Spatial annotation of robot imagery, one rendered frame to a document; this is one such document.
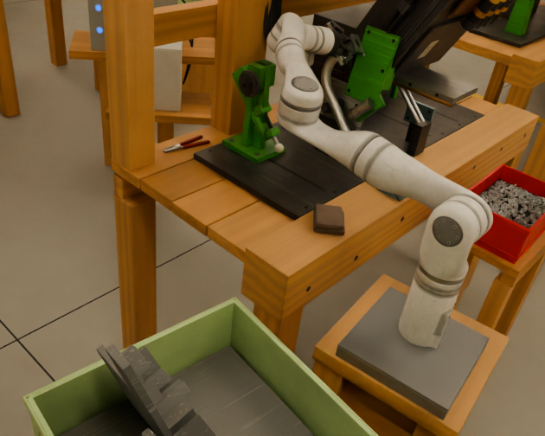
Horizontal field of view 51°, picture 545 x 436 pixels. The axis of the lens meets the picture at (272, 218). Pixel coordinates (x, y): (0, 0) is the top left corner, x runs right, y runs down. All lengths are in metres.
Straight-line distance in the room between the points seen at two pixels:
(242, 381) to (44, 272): 1.71
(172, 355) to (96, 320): 1.36
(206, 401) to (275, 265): 0.37
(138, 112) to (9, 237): 1.49
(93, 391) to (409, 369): 0.59
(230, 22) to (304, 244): 0.72
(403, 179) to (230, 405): 0.54
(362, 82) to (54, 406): 1.23
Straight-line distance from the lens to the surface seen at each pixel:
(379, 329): 1.25
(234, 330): 1.18
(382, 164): 1.13
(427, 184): 1.14
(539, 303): 3.03
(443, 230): 1.08
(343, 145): 1.16
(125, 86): 1.56
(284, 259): 1.34
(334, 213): 1.48
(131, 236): 1.80
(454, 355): 1.26
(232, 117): 1.86
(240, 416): 1.10
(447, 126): 2.19
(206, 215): 1.50
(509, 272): 1.73
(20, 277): 2.72
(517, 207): 1.83
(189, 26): 1.75
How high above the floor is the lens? 1.74
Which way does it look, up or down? 35 degrees down
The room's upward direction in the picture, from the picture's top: 8 degrees clockwise
